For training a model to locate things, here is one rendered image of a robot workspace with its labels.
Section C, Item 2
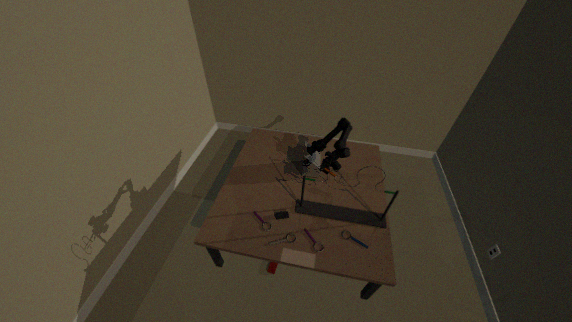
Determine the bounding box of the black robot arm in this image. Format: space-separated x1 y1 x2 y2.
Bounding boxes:
307 117 353 171

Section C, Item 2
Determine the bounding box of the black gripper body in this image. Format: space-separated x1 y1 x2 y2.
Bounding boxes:
323 151 337 174

